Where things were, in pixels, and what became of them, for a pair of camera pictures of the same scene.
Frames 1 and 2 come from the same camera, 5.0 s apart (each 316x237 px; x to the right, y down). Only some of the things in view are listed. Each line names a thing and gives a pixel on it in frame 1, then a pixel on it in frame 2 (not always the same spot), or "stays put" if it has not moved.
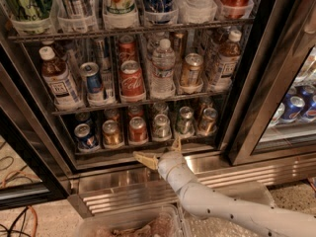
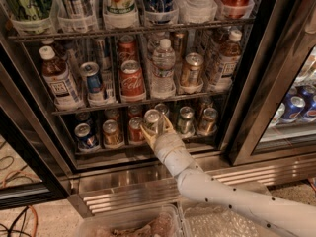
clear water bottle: [163, 85] stays put
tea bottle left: [55, 75] stays put
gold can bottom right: [208, 124] stays put
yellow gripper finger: [177, 146] → [168, 125]
